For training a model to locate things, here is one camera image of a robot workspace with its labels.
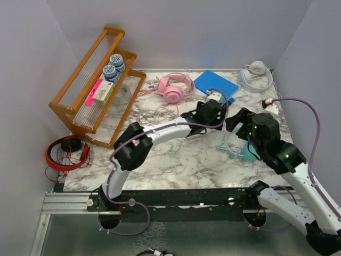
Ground black front mounting rail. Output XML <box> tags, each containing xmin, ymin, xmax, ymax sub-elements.
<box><xmin>87</xmin><ymin>188</ymin><xmax>261</xmax><ymax>222</ymax></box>

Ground white headphones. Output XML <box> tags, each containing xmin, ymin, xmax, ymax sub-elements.
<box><xmin>237</xmin><ymin>60</ymin><xmax>282</xmax><ymax>98</ymax></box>

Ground red black headphones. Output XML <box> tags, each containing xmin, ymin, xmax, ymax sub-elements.
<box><xmin>44</xmin><ymin>135</ymin><xmax>91</xmax><ymax>182</ymax></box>

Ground blue-lidded jar front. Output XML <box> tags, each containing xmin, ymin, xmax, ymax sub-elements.
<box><xmin>102</xmin><ymin>65</ymin><xmax>118</xmax><ymax>84</ymax></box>

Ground blue notebook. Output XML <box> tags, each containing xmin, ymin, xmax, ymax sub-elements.
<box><xmin>194</xmin><ymin>70</ymin><xmax>239</xmax><ymax>99</ymax></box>

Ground pink cat-ear headphones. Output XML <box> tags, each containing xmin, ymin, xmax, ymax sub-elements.
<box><xmin>130</xmin><ymin>74</ymin><xmax>196</xmax><ymax>123</ymax></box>

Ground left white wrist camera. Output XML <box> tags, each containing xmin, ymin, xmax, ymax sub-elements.
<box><xmin>206</xmin><ymin>91</ymin><xmax>223</xmax><ymax>103</ymax></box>

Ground blue-lidded jar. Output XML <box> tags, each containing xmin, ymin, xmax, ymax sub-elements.
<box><xmin>102</xmin><ymin>65</ymin><xmax>118</xmax><ymax>84</ymax></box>
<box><xmin>109</xmin><ymin>53</ymin><xmax>125</xmax><ymax>73</ymax></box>

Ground blue-lidded jar rear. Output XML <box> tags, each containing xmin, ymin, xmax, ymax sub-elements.
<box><xmin>109</xmin><ymin>53</ymin><xmax>125</xmax><ymax>73</ymax></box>

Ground teal cat-ear headphones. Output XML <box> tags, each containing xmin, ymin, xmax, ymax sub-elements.
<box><xmin>217</xmin><ymin>132</ymin><xmax>260</xmax><ymax>163</ymax></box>

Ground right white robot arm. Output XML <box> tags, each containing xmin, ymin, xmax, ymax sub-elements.
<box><xmin>225</xmin><ymin>108</ymin><xmax>340</xmax><ymax>255</ymax></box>

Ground clear tape roll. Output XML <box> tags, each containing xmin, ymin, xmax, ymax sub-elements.
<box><xmin>112</xmin><ymin>84</ymin><xmax>132</xmax><ymax>105</ymax></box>

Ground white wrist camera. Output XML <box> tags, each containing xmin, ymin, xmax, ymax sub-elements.
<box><xmin>262</xmin><ymin>98</ymin><xmax>279</xmax><ymax>116</ymax></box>
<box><xmin>206</xmin><ymin>91</ymin><xmax>223</xmax><ymax>103</ymax></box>

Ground wooden tiered shelf rack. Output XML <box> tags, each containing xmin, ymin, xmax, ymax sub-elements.
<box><xmin>48</xmin><ymin>26</ymin><xmax>146</xmax><ymax>148</ymax></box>

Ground small cardboard box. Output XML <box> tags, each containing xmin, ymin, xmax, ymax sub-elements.
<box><xmin>93</xmin><ymin>81</ymin><xmax>115</xmax><ymax>104</ymax></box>

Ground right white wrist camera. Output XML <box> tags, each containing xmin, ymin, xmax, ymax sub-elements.
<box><xmin>262</xmin><ymin>98</ymin><xmax>279</xmax><ymax>116</ymax></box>

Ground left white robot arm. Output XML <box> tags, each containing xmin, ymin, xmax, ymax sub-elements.
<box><xmin>99</xmin><ymin>99</ymin><xmax>229</xmax><ymax>211</ymax></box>

